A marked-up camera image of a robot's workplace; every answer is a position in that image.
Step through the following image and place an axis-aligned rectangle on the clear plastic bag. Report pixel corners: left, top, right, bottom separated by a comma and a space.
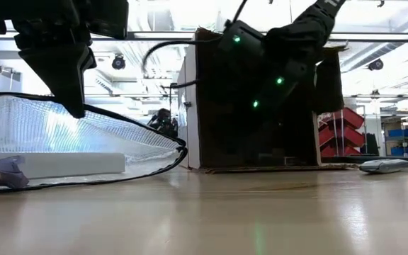
0, 91, 189, 195

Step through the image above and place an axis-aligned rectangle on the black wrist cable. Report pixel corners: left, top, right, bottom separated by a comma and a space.
141, 38, 226, 89

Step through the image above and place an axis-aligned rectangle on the silver ceiling duct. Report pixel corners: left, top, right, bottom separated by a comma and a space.
341, 10, 408, 72

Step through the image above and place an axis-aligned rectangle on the brown ULINE cardboard box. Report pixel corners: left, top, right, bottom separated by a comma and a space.
176, 27, 359, 175

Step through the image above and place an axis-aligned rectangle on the white rectangular block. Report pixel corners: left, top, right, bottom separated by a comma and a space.
0, 152, 127, 180

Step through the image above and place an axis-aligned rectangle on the red storage bin rack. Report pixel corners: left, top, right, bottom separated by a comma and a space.
317, 107, 367, 158

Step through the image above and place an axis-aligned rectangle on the silver utility knife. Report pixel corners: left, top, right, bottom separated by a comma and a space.
358, 158, 408, 175

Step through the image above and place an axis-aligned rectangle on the purple snack packet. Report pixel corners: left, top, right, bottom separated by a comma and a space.
0, 154, 30, 191

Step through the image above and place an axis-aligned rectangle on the dark background equipment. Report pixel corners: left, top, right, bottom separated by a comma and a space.
146, 108, 179, 139

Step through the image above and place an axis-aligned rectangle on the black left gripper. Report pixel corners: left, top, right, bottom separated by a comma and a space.
0, 0, 130, 120

